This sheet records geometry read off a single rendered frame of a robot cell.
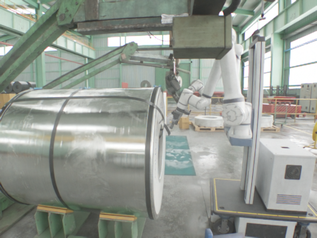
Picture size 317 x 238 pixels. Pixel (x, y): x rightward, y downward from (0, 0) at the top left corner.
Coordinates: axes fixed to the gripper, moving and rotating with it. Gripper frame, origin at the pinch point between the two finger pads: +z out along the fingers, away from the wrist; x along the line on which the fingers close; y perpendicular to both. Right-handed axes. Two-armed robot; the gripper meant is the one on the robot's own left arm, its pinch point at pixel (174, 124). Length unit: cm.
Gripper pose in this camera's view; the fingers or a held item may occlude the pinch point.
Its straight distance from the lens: 170.3
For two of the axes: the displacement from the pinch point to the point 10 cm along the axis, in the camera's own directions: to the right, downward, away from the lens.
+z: -3.3, 8.6, 3.8
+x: -3.9, 2.4, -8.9
